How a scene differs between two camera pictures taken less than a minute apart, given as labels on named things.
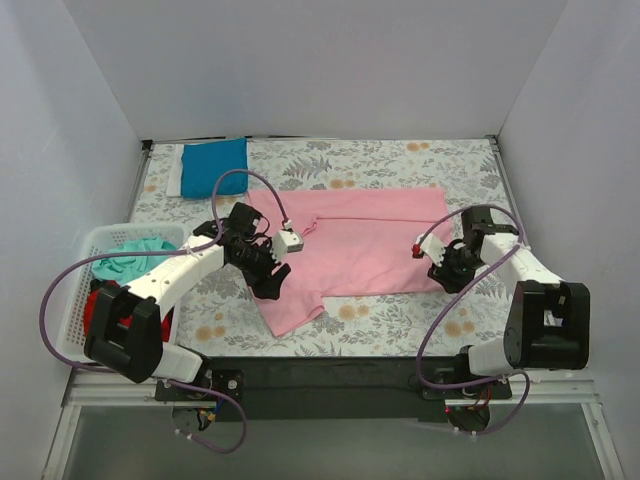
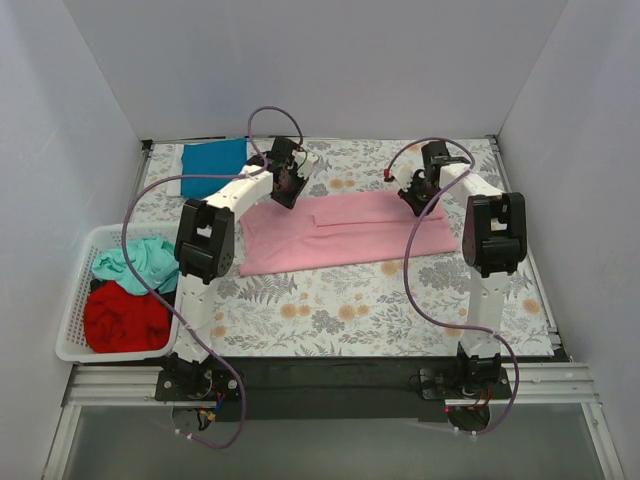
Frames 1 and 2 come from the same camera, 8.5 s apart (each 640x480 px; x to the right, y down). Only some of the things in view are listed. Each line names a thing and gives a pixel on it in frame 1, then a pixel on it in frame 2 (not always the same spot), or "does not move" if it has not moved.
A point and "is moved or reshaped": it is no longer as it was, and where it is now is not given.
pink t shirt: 355,242 is moved or reshaped
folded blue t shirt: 202,163 does not move
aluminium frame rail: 104,388 does not move
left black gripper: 267,279 → 288,189
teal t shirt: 119,269 does not move
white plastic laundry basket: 72,337 does not move
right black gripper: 442,275 → 420,198
